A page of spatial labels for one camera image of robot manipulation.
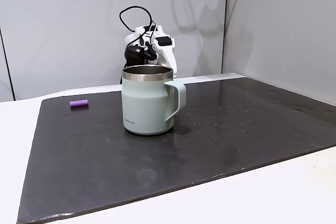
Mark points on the purple pen grip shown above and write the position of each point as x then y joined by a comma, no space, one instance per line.
78,104

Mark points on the pale green steel mug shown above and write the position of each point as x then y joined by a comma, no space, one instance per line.
144,103

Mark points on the black table mat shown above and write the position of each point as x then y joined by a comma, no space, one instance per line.
183,155

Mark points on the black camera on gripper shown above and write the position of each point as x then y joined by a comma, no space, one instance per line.
132,53

